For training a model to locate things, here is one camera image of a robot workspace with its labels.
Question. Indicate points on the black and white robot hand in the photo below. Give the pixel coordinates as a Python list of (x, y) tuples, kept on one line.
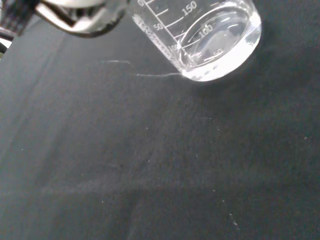
[(82, 17)]

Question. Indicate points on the black bench cloth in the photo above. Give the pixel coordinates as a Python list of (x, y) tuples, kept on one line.
[(150, 162)]

